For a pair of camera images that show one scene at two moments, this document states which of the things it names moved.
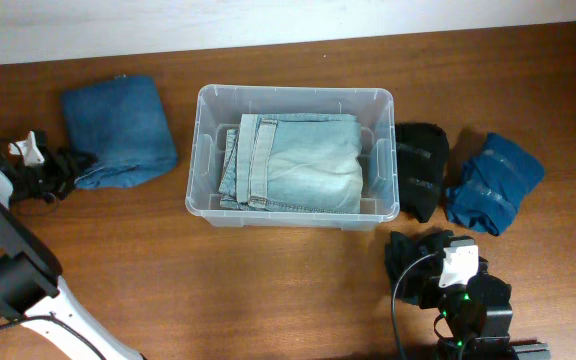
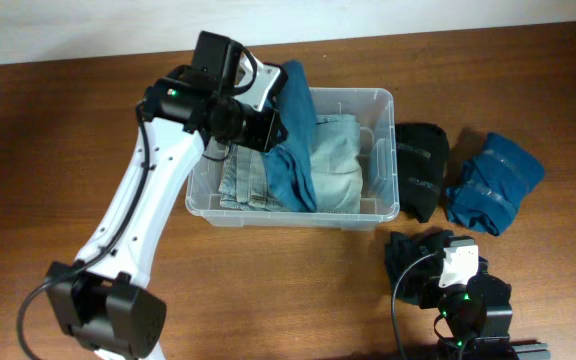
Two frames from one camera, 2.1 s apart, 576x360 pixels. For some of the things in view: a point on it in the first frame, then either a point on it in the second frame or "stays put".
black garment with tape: (422, 151) stays put
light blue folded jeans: (301, 163) stays put
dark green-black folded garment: (413, 265) stays put
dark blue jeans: (121, 121) → (291, 166)
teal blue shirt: (493, 186) stays put
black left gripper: (55, 167) → (266, 133)
